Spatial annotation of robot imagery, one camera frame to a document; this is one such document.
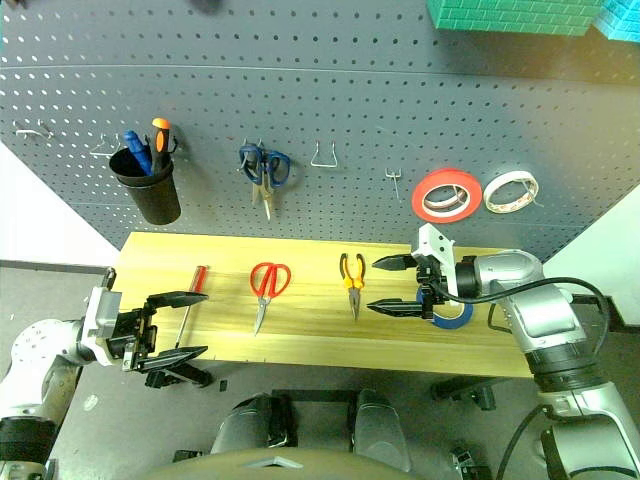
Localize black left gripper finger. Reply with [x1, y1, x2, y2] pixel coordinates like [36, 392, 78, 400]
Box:
[145, 291, 210, 313]
[134, 345, 209, 374]

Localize black table foot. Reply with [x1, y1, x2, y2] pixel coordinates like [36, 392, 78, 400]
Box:
[144, 362, 211, 390]
[432, 377, 496, 411]

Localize red handled screwdriver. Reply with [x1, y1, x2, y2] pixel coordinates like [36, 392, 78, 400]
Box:
[174, 264, 210, 350]

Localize grey robot torso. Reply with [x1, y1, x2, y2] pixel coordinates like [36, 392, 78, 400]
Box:
[134, 447, 426, 480]

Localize orange black handled screwdriver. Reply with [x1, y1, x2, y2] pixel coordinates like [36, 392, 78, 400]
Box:
[151, 117, 174, 176]

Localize teal brick pattern box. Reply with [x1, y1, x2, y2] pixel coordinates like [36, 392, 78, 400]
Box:
[597, 0, 640, 44]

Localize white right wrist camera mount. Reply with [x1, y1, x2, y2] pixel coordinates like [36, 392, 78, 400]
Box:
[410, 223, 471, 307]

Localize white tape roll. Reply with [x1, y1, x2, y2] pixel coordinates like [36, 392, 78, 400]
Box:
[483, 169, 540, 215]

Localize grey perforated pegboard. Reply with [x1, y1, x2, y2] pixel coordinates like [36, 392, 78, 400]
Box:
[0, 0, 640, 264]

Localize grey robot right leg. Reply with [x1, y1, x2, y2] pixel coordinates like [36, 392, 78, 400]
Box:
[349, 388, 414, 474]

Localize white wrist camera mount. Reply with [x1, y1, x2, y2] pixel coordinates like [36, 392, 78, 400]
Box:
[81, 286, 124, 367]
[410, 223, 471, 307]

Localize black plastic tool cup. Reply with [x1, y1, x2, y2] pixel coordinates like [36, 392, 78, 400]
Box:
[108, 146, 182, 226]

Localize blue tape roll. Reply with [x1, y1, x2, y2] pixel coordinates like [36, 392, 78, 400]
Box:
[429, 299, 475, 331]

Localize red tape roll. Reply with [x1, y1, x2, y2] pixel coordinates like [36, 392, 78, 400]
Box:
[411, 168, 484, 224]

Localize orange black needle-nose pliers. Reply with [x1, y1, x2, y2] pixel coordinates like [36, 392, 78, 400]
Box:
[339, 252, 367, 321]

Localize blue handled scissors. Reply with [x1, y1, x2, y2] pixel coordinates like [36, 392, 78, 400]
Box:
[238, 141, 292, 221]

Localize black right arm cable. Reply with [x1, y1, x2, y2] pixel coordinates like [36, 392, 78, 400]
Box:
[427, 276, 612, 369]

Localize grey robot leg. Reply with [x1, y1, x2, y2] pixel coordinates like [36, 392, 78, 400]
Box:
[349, 388, 414, 474]
[209, 392, 299, 456]

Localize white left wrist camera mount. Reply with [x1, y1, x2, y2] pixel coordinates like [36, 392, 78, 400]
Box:
[81, 286, 124, 367]

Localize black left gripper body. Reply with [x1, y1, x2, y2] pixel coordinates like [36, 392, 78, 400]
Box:
[106, 305, 159, 374]

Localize wire loop pliers holder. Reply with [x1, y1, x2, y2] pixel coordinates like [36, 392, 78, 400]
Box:
[309, 139, 339, 169]

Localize black right shoulder cable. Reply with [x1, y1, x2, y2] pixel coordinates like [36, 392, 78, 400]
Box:
[494, 402, 547, 480]

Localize white wire pegboard hook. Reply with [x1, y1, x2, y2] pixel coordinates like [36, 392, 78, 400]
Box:
[89, 133, 121, 160]
[13, 121, 54, 140]

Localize grey robot left leg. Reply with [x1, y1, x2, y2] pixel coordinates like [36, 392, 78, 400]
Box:
[209, 392, 299, 456]

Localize blue handled screwdriver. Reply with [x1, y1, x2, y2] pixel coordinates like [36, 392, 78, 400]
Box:
[123, 129, 154, 176]

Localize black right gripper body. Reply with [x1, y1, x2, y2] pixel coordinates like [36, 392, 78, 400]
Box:
[413, 253, 451, 321]

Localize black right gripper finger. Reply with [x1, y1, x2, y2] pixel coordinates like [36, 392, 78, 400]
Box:
[372, 253, 420, 274]
[366, 298, 425, 319]

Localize green brick pattern box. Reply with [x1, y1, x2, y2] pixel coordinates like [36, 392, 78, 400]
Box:
[426, 0, 609, 37]

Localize red handled scissors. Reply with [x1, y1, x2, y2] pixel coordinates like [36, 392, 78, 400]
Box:
[249, 261, 293, 337]

